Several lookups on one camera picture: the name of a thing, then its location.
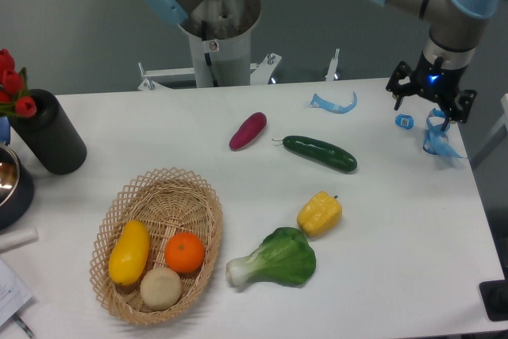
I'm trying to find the woven wicker basket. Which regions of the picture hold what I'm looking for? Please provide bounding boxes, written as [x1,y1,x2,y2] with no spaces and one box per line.
[90,168,222,325]

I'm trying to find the white paper roll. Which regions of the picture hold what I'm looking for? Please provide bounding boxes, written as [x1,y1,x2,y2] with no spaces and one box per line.
[0,227,38,252]

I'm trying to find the dark green cucumber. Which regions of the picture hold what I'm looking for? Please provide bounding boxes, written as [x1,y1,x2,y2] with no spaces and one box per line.
[271,135,358,174]

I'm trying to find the purple sweet potato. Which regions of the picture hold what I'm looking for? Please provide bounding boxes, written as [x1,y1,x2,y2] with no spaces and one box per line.
[229,112,267,151]

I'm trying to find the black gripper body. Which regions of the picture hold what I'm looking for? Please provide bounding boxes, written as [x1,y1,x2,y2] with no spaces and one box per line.
[410,52,468,103]

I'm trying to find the black cylindrical vase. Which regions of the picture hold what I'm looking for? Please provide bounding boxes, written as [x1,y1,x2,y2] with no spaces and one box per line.
[9,89,87,175]

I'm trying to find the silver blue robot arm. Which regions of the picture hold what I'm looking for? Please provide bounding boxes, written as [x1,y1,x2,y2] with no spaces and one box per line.
[144,0,499,123]

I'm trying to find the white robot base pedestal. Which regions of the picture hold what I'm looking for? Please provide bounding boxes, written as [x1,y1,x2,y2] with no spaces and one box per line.
[180,0,261,88]

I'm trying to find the dark metal bowl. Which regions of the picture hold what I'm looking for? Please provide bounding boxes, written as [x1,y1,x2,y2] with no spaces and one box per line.
[1,144,34,229]

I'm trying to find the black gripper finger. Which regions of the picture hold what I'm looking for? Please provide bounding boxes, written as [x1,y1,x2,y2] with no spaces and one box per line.
[439,90,477,132]
[386,61,417,110]

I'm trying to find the small blue tape roll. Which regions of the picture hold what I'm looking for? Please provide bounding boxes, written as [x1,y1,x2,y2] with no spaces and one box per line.
[395,114,414,130]

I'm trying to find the curled blue tape ribbon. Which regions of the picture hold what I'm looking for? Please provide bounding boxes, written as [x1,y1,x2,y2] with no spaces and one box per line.
[422,108,466,159]

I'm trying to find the orange fruit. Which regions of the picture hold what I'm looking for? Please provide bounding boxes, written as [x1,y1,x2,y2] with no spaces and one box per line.
[164,232,205,273]

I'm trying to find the patterned pen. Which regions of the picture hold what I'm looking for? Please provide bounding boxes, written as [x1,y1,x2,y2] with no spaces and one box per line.
[12,314,35,339]

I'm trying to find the green bok choy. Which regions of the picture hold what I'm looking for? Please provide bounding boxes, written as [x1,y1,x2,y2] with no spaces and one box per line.
[225,227,317,287]

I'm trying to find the white paper sheet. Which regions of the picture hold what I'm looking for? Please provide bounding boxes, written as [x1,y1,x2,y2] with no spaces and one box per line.
[0,260,33,325]

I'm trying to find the black device at table edge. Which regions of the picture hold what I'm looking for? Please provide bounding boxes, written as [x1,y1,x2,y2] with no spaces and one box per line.
[479,279,508,322]

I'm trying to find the blue tape strip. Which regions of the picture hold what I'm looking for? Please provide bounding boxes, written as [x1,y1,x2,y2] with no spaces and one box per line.
[308,91,358,114]

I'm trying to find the yellow mango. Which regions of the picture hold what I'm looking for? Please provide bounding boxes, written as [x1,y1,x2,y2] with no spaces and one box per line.
[109,220,151,286]

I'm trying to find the yellow bell pepper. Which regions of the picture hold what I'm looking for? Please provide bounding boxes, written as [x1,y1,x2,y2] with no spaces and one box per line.
[297,191,342,237]

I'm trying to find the beige round potato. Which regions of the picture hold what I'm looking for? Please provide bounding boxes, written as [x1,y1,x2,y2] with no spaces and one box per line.
[140,268,183,310]

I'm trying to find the red artificial tulips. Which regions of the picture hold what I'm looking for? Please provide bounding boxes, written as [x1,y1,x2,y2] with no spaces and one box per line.
[1,48,37,118]

